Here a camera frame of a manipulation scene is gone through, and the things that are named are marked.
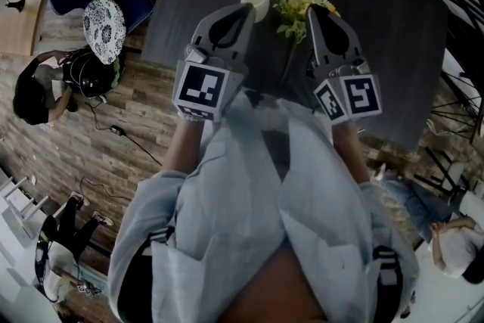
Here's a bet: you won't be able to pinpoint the black metal rack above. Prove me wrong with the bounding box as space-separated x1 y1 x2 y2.
377 0 484 148

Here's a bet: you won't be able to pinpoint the white chair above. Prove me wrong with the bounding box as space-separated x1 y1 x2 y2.
440 161 484 203

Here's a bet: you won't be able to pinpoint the person's left forearm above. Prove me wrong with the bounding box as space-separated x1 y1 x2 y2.
160 116 213 179

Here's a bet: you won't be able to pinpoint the white shelf unit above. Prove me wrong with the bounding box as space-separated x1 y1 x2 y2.
0 166 52 250

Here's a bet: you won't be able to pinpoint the clear glass vase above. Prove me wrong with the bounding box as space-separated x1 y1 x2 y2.
280 36 303 86

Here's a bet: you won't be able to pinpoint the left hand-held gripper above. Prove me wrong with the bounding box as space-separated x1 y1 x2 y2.
172 3 256 123

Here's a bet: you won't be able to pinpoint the yellow and green flowers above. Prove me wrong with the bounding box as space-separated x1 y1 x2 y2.
271 0 341 46

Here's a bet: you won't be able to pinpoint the black power adapter with cable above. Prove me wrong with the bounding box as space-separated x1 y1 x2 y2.
83 98 163 166

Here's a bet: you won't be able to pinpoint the person's right forearm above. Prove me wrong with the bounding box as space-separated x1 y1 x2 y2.
331 121 371 186

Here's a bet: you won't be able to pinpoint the thin black floor cable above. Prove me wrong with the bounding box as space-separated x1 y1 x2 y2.
78 175 132 201

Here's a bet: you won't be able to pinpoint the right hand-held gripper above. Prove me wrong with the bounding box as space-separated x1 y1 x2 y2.
305 6 382 125

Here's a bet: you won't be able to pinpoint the green leafy plant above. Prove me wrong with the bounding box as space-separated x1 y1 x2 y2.
111 55 126 85

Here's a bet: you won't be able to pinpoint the person's brown top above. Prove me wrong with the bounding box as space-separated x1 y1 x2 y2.
222 245 327 323

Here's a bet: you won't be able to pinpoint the person's light blue shirt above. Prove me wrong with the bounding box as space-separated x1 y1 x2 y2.
107 90 420 323

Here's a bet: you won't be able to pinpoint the blue white patterned cushion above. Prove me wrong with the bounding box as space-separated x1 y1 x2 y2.
82 0 127 65

